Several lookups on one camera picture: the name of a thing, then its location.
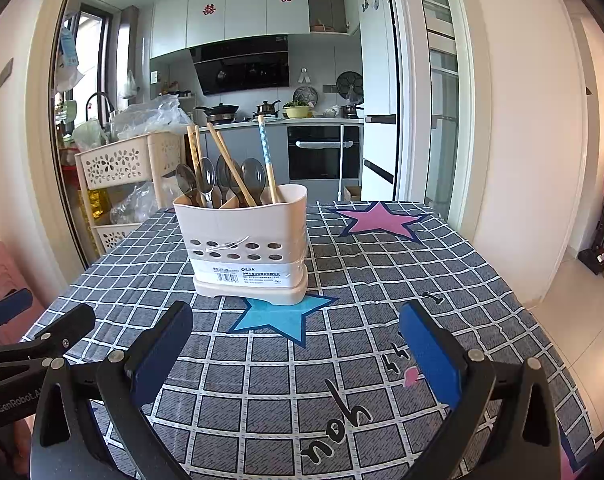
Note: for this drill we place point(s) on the white hanging plastic bag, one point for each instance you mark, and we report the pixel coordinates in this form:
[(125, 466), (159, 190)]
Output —
[(128, 85)]

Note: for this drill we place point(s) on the yellow bowl of greens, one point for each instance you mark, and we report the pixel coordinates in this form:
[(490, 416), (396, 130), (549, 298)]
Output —
[(297, 111)]

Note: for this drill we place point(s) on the beige plastic storage cart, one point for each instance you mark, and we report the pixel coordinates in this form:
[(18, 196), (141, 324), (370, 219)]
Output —
[(112, 160)]

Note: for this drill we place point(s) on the beige plastic utensil holder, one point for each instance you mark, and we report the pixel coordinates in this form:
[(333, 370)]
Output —
[(242, 230)]

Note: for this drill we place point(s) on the grey plaid star tablecloth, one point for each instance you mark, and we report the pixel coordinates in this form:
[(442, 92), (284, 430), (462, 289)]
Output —
[(381, 270)]

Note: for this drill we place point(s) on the black range hood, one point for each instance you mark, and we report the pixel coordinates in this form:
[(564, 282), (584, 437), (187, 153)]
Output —
[(242, 67)]

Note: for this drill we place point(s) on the black built-in oven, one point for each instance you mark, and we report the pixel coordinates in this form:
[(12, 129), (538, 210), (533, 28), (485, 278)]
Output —
[(322, 160)]

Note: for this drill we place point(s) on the dark cooking pot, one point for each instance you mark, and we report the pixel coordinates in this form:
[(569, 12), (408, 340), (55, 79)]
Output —
[(268, 109)]

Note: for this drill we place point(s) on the round patterned plate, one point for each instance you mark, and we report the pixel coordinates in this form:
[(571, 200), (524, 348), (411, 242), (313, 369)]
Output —
[(305, 95)]

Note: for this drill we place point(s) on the white refrigerator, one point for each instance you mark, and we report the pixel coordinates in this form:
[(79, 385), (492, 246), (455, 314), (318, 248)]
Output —
[(376, 60)]

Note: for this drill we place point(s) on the black wok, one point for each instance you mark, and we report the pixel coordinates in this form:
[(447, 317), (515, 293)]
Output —
[(222, 110)]

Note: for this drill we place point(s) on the grey wall switch plate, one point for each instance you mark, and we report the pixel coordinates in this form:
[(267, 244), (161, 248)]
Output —
[(5, 74)]

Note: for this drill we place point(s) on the cardboard box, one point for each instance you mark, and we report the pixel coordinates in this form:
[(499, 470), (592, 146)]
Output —
[(354, 194)]

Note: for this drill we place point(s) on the white pole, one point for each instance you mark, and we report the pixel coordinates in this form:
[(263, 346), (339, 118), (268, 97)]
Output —
[(341, 170)]

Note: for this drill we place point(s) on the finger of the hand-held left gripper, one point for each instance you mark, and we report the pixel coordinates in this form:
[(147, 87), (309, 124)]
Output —
[(77, 322), (9, 310)]

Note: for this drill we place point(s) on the glass sliding door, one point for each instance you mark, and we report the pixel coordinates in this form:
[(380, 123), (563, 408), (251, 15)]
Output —
[(441, 110)]

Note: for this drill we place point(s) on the pink plastic stool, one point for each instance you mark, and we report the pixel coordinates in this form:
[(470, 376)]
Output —
[(2, 270)]

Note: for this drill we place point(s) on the clear plastic bag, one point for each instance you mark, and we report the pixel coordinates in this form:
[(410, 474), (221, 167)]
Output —
[(132, 205)]

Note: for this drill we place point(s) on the steel pot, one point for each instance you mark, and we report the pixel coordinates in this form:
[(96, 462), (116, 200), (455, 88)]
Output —
[(351, 110)]

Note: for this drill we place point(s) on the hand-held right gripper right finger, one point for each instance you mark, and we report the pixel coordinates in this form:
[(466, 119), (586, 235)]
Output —
[(426, 355)]

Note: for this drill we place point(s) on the blue dotted wooden chopstick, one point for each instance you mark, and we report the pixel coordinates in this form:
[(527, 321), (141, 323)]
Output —
[(267, 155)]

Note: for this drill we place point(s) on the blue white hanging packet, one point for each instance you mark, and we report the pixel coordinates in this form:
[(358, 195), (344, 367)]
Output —
[(69, 55)]

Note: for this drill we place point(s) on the white upper kitchen cabinets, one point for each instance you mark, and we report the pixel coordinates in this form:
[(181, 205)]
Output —
[(247, 10)]

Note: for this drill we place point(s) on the curved kitchen faucet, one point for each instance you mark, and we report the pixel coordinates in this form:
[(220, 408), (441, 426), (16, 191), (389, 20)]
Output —
[(89, 105)]

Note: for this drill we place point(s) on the round hanging rack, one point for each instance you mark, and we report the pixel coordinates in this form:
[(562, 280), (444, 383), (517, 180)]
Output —
[(349, 84)]

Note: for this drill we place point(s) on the grey base cabinet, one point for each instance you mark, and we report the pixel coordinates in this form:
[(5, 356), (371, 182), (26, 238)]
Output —
[(244, 137)]

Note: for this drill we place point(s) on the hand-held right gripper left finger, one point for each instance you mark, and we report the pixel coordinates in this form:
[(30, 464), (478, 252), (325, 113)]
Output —
[(162, 355)]

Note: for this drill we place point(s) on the plain wooden chopstick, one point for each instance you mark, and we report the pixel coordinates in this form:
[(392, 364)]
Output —
[(191, 145), (221, 136), (213, 130), (198, 140)]

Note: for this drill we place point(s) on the clear plastic bags pile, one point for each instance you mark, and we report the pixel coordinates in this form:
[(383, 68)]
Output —
[(152, 117)]

